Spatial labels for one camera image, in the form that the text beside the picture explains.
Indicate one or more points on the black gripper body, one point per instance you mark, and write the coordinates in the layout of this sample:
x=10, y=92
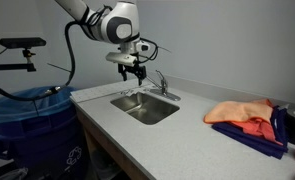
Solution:
x=132, y=69

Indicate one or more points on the chrome sink faucet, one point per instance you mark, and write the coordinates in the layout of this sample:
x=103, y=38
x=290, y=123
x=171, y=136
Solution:
x=163, y=86

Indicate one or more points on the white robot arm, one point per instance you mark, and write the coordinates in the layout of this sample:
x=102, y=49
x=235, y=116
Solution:
x=120, y=28

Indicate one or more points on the stainless steel sink basin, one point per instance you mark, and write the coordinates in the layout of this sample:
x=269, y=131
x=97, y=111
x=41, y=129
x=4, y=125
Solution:
x=147, y=108

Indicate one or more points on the counter base cabinet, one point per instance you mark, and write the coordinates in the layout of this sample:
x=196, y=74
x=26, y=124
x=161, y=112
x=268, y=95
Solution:
x=100, y=140

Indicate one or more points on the blue plastic bin liner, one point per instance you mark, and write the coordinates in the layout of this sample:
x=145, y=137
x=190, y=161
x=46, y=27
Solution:
x=27, y=103

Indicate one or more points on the orange cloth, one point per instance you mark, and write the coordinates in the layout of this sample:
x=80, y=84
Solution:
x=237, y=111

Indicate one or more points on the blue recycling bin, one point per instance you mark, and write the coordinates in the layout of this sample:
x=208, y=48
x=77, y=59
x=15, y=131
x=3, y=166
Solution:
x=37, y=140

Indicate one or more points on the dark blue cloth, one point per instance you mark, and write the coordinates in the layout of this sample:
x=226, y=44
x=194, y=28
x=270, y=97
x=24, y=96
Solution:
x=247, y=140

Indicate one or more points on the red cloth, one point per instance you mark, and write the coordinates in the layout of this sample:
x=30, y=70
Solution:
x=260, y=129

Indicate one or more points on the clear plastic bag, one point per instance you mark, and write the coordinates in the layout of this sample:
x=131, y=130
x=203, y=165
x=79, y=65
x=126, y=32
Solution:
x=12, y=174

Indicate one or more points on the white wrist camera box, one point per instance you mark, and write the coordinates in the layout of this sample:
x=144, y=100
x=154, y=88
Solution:
x=122, y=58

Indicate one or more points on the black stereo camera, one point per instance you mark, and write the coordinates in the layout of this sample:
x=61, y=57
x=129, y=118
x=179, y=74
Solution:
x=22, y=42

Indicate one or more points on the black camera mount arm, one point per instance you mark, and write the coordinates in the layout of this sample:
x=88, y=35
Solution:
x=10, y=67

